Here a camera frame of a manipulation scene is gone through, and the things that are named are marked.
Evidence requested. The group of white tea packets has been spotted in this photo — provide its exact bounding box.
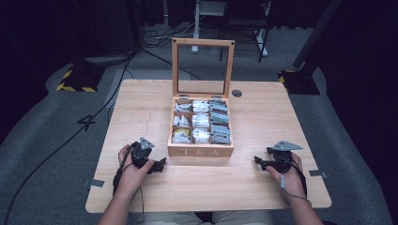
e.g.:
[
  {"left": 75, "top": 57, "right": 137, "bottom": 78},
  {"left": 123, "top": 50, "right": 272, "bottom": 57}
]
[{"left": 191, "top": 99, "right": 211, "bottom": 145}]

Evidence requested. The grey gripper cable with plug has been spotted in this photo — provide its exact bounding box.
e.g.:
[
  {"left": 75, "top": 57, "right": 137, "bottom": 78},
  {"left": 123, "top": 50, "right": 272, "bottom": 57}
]
[{"left": 279, "top": 157, "right": 313, "bottom": 207}]

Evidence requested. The wooden tea box with lid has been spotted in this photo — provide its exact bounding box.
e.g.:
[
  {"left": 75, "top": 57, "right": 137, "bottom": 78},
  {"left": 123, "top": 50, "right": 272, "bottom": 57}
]
[{"left": 167, "top": 37, "right": 236, "bottom": 158}]

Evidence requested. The yellow tea bag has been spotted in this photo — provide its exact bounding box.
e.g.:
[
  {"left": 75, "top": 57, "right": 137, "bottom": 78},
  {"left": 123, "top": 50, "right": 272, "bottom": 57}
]
[{"left": 173, "top": 128, "right": 191, "bottom": 139}]

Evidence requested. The person's left hand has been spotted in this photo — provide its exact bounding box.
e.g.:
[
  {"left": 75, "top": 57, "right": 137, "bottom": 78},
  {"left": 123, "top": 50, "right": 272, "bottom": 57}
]
[{"left": 117, "top": 143, "right": 156, "bottom": 199}]

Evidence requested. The row of grey tea packets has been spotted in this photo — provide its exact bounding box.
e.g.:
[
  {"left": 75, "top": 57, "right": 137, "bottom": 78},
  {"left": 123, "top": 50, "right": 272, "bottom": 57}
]
[{"left": 208, "top": 98, "right": 233, "bottom": 145}]

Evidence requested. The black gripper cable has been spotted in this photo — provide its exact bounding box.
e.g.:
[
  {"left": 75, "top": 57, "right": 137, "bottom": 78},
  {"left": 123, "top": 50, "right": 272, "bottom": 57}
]
[{"left": 112, "top": 142, "right": 145, "bottom": 224}]

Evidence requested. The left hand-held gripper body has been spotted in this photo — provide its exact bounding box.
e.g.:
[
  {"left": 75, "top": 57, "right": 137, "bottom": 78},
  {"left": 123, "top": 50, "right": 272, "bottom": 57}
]
[{"left": 130, "top": 137, "right": 156, "bottom": 171}]

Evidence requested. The long black floor cable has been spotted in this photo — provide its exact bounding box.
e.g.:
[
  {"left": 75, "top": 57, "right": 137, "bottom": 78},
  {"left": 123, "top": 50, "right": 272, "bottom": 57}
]
[{"left": 2, "top": 51, "right": 136, "bottom": 225}]

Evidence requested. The bundle of floor cables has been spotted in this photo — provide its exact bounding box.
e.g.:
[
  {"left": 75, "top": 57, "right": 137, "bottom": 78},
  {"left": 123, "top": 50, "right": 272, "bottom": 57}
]
[{"left": 137, "top": 17, "right": 205, "bottom": 82}]

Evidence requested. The black metal frame stand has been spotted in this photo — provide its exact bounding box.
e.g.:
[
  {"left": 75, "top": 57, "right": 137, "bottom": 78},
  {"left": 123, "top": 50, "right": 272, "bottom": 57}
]
[{"left": 218, "top": 0, "right": 272, "bottom": 63}]

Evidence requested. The grey tape piece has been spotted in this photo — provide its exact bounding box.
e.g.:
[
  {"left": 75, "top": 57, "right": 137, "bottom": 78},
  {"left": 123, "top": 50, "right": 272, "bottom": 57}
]
[
  {"left": 308, "top": 169, "right": 329, "bottom": 179},
  {"left": 82, "top": 178, "right": 106, "bottom": 188}
]

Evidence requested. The black yellow striped stand base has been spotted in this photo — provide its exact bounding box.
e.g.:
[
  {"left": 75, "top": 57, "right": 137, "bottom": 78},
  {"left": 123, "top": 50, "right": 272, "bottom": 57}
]
[
  {"left": 55, "top": 64, "right": 106, "bottom": 94},
  {"left": 277, "top": 68, "right": 321, "bottom": 96}
]

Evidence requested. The person's right hand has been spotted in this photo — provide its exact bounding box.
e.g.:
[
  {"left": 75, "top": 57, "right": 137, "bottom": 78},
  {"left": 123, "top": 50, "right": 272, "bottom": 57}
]
[{"left": 265, "top": 152, "right": 307, "bottom": 204}]

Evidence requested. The cluster of white tea bags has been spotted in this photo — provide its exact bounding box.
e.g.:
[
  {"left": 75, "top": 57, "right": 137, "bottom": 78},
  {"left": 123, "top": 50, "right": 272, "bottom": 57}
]
[{"left": 173, "top": 101, "right": 192, "bottom": 144}]

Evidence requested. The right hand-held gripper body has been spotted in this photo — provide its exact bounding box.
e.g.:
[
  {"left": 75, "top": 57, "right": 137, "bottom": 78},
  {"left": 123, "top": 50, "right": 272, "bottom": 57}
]
[{"left": 266, "top": 140, "right": 304, "bottom": 174}]

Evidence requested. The white metal stand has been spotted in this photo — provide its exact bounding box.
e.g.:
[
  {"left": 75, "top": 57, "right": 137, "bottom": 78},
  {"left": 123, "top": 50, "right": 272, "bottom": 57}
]
[{"left": 191, "top": 0, "right": 227, "bottom": 54}]

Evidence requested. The black slanted stand post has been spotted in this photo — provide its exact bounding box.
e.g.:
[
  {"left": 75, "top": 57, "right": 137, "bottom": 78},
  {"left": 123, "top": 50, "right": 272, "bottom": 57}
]
[{"left": 292, "top": 0, "right": 344, "bottom": 70}]

